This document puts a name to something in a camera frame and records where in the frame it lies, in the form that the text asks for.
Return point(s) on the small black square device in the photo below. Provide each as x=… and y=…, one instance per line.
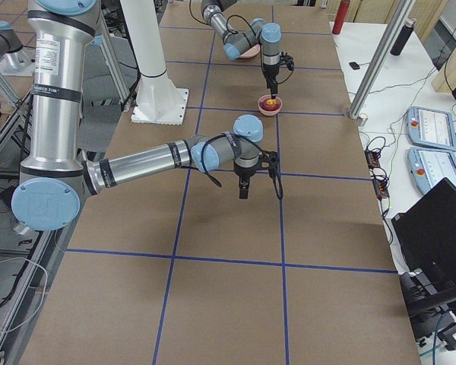
x=354, y=65

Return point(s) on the white camera stand pillar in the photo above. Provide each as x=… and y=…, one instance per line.
x=158, y=100

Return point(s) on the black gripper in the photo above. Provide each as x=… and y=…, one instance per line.
x=245, y=173
x=270, y=72

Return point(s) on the pink bowl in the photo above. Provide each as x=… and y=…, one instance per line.
x=265, y=112

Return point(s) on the red water bottle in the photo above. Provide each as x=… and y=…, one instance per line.
x=340, y=16

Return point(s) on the black water bottle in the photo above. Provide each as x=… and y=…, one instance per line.
x=403, y=36

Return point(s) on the black power strip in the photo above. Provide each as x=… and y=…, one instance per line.
x=378, y=174

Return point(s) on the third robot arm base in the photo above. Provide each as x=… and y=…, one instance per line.
x=15, y=60

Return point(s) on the teach pendant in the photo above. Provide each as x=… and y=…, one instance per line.
x=431, y=128
x=429, y=166

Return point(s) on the pink plate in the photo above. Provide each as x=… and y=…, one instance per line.
x=251, y=53

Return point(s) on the near teach pendant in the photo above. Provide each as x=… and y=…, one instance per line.
x=429, y=166

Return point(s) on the red apple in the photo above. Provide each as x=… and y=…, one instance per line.
x=270, y=104

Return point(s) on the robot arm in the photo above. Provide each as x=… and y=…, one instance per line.
x=235, y=43
x=54, y=182

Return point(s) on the aluminium frame post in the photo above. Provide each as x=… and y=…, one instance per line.
x=383, y=48

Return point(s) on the far teach pendant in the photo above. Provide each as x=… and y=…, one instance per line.
x=431, y=128

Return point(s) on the black laptop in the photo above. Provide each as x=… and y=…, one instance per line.
x=427, y=231

